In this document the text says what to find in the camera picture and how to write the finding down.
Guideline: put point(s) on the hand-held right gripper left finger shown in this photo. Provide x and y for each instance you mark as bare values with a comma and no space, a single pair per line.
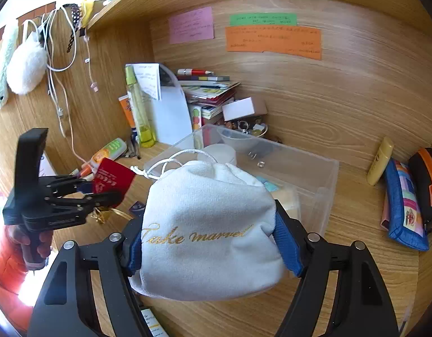
133,252

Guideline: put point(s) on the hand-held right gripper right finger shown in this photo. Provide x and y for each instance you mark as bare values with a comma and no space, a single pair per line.
288,249

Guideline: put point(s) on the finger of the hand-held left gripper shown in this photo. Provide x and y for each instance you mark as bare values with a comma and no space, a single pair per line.
96,200
68,182

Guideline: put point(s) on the red card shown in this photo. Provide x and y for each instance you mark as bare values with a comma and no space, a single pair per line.
112,177

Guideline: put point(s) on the cream jar with clear lid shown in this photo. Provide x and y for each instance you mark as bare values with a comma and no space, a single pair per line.
289,200

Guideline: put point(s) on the clear plastic storage bin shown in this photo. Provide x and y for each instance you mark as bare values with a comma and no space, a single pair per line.
307,182

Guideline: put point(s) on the person's left forearm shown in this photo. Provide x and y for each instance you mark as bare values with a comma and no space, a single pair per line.
9,263

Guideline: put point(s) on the person's left hand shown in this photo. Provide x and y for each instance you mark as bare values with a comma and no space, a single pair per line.
40,245

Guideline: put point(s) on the orange and white pens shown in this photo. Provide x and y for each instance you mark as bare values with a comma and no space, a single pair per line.
86,172

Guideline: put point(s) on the green and orange tube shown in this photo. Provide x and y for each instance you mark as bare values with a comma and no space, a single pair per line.
110,151

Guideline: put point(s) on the dark bottle with white label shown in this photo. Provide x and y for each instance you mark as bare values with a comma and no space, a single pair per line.
154,324

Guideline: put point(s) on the yellow-green spray bottle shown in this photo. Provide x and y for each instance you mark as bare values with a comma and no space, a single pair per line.
144,119

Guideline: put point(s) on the pale green fluffy cloth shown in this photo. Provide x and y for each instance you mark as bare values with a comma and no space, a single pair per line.
3,70

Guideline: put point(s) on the white fluffy pad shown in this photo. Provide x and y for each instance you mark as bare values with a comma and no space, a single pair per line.
26,66

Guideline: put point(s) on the white paper stand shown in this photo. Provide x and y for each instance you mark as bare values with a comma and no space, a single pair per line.
174,119

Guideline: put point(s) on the white round jar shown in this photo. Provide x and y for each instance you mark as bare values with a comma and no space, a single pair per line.
219,152

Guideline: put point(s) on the white bowl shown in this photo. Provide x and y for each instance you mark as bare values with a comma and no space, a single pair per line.
239,140

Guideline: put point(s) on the blue patchwork pouch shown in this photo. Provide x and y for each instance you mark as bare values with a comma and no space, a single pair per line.
405,210

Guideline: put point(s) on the fruit print box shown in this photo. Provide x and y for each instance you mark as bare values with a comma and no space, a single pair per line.
196,123

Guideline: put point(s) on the yellow tube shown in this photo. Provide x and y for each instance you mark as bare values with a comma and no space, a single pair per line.
381,161

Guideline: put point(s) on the white handwritten note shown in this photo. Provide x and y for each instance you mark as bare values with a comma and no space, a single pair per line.
149,80

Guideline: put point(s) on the white cardboard box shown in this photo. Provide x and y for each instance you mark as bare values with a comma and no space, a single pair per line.
239,108

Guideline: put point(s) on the stack of colourful booklets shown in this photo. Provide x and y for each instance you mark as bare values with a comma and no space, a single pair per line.
209,93

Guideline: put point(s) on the black and orange pouch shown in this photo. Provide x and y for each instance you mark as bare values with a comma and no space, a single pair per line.
430,182

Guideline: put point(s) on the red and white pen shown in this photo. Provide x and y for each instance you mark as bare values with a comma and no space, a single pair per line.
195,72

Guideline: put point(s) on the yellow hanging ornament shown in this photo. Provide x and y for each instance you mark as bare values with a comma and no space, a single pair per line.
88,10

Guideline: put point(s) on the pink sticky note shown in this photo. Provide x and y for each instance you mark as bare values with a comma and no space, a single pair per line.
191,24

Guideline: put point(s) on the orange sticky note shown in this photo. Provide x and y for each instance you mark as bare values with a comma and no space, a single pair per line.
272,42

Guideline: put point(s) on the green sticky note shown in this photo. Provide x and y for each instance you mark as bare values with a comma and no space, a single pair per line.
263,19

